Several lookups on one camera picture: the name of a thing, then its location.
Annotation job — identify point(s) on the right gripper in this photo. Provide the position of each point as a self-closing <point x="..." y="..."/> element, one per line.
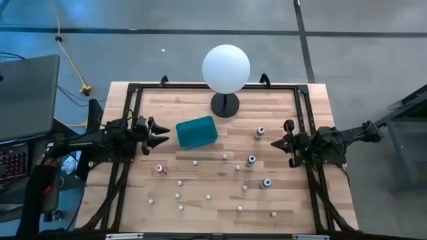
<point x="300" y="145"/>

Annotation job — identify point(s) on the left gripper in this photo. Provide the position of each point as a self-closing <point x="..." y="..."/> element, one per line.
<point x="141" y="135"/>

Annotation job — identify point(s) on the large bottle purple cap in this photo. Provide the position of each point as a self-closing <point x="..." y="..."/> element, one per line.
<point x="250" y="160"/>

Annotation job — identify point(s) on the large bottle blue cap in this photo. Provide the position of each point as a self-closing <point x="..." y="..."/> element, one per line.
<point x="266" y="183"/>

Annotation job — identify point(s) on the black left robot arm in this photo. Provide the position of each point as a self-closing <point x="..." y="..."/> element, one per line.
<point x="86" y="141"/>

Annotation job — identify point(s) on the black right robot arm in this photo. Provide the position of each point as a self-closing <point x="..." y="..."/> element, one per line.
<point x="340" y="138"/>

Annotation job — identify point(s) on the teal plastic bin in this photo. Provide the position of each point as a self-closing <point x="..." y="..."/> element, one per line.
<point x="197" y="131"/>

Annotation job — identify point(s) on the white crumpled bag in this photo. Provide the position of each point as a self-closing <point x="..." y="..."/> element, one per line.
<point x="68" y="165"/>

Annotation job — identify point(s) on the white globe lamp black base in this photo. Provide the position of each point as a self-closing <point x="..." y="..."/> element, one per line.
<point x="226" y="68"/>

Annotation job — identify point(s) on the person's hand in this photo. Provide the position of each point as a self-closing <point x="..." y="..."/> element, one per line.
<point x="45" y="159"/>

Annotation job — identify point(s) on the grey metal cart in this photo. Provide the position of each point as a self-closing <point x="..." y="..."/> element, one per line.
<point x="400" y="150"/>

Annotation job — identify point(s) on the grey laptop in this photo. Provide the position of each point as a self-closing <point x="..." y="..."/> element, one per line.
<point x="26" y="96"/>

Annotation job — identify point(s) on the backlit keyboard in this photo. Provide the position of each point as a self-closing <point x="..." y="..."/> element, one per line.
<point x="13" y="163"/>

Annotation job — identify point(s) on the grey desk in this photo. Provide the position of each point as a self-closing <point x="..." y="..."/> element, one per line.
<point x="8" y="213"/>

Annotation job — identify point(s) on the black aluminium table frame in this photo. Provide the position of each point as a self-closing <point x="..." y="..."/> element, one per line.
<point x="153" y="86"/>

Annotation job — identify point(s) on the black frame hook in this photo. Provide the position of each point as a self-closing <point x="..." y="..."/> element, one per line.
<point x="265" y="79"/>
<point x="164" y="79"/>

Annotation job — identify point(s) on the silver frame bracket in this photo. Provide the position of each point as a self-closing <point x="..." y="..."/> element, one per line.
<point x="310" y="237"/>
<point x="123" y="236"/>

